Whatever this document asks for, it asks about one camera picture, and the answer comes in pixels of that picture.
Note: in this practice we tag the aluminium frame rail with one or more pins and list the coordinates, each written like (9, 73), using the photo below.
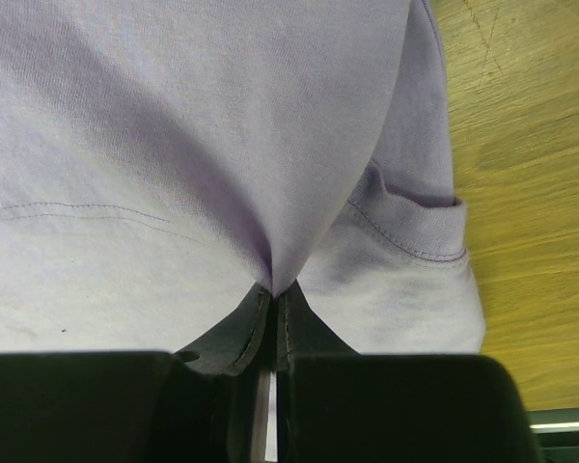
(557, 431)

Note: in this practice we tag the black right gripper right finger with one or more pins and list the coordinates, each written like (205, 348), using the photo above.
(337, 405)

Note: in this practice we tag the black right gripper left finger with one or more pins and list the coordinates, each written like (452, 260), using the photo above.
(207, 402)

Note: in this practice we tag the lavender t shirt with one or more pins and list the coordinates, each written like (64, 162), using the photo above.
(159, 157)

